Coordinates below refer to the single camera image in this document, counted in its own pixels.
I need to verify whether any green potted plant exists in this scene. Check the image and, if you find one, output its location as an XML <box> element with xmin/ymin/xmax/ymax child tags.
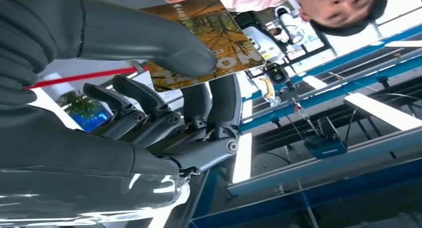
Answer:
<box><xmin>58</xmin><ymin>90</ymin><xmax>101</xmax><ymax>119</ymax></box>

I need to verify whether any blue hoist box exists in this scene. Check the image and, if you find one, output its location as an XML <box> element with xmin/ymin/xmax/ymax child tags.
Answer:
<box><xmin>303</xmin><ymin>116</ymin><xmax>348</xmax><ymax>160</ymax></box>

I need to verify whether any black hanging device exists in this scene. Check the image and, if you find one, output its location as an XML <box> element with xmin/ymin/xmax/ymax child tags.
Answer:
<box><xmin>263</xmin><ymin>62</ymin><xmax>291</xmax><ymax>86</ymax></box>

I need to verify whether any yellow hook handle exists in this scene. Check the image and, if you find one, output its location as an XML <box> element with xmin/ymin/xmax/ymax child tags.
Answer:
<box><xmin>259</xmin><ymin>76</ymin><xmax>275</xmax><ymax>104</ymax></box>

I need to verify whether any white ceiling light panel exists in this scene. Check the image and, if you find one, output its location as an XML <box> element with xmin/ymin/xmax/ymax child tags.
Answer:
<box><xmin>231</xmin><ymin>132</ymin><xmax>253</xmax><ymax>184</ymax></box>
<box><xmin>343</xmin><ymin>92</ymin><xmax>422</xmax><ymax>132</ymax></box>
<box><xmin>302</xmin><ymin>75</ymin><xmax>328</xmax><ymax>91</ymax></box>
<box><xmin>384</xmin><ymin>40</ymin><xmax>422</xmax><ymax>48</ymax></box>

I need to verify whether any blue planter box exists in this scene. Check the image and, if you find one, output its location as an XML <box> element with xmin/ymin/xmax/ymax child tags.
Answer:
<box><xmin>77</xmin><ymin>106</ymin><xmax>113</xmax><ymax>133</ymax></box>

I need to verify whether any blue steel beam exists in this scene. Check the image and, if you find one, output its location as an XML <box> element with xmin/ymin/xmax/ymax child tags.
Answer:
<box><xmin>189</xmin><ymin>127</ymin><xmax>422</xmax><ymax>228</ymax></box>
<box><xmin>290</xmin><ymin>23</ymin><xmax>422</xmax><ymax>85</ymax></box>
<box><xmin>239</xmin><ymin>53</ymin><xmax>422</xmax><ymax>134</ymax></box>

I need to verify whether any person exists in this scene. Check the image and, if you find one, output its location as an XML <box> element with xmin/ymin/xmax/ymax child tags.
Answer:
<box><xmin>189</xmin><ymin>0</ymin><xmax>388</xmax><ymax>38</ymax></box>

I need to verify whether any white machine housing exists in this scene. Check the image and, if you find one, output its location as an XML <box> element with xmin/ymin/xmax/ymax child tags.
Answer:
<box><xmin>242</xmin><ymin>25</ymin><xmax>286</xmax><ymax>64</ymax></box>

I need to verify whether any ribbed grey right arm sleeve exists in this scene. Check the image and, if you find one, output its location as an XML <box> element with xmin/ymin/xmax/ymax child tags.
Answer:
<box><xmin>0</xmin><ymin>0</ymin><xmax>84</xmax><ymax>121</ymax></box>

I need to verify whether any white cylindrical device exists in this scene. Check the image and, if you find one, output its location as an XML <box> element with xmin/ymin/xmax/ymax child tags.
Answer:
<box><xmin>274</xmin><ymin>6</ymin><xmax>305</xmax><ymax>45</ymax></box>

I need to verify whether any red barrier strap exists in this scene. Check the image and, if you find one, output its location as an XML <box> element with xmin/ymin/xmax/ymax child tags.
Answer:
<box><xmin>26</xmin><ymin>65</ymin><xmax>151</xmax><ymax>90</ymax></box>

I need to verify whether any metal hoist chain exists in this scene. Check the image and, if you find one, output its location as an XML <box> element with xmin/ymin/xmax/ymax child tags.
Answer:
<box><xmin>292</xmin><ymin>99</ymin><xmax>319</xmax><ymax>137</ymax></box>

